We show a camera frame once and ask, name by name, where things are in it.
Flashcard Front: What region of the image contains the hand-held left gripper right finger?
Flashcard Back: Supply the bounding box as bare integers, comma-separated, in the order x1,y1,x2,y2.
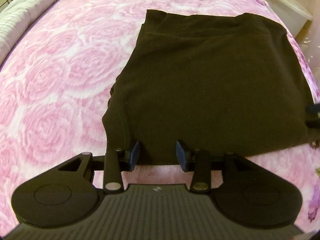
176,139,265,193

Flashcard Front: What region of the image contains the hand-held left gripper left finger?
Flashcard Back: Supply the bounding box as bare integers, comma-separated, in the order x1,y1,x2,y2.
49,139,142,194

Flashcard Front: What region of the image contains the dark brown long-sleeved shirt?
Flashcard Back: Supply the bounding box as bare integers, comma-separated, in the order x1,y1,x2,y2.
101,9,316,167

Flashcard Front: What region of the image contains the pink rose-patterned blanket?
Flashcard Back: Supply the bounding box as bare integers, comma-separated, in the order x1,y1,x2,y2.
0,0,320,230

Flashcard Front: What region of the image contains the white plastic storage box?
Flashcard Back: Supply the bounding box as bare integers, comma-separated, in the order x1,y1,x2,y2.
252,0,313,38

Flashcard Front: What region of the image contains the white ribbed quilt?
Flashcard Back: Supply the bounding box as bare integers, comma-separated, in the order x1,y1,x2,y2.
0,0,84,64

